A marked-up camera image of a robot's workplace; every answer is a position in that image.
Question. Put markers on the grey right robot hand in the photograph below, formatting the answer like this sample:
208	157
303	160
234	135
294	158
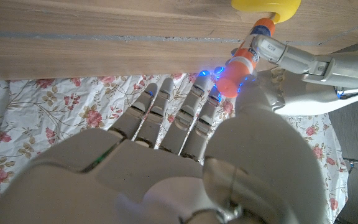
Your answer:
129	174

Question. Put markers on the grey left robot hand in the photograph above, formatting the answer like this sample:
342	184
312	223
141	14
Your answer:
322	84

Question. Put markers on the orange and white glue stick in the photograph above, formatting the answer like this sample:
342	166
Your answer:
261	28

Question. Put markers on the orange glue stick cap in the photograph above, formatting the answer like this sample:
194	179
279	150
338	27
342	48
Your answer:
230	81

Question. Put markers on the yellow toy banana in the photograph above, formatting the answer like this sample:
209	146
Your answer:
266	6

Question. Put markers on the floral backdrop cloth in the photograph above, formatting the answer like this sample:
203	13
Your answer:
57	109

